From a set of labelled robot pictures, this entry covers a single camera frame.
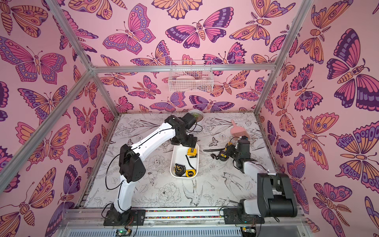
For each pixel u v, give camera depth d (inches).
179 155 37.8
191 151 37.4
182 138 28.7
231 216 28.7
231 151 32.6
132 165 19.7
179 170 34.4
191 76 37.3
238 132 42.2
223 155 36.3
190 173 33.8
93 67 36.2
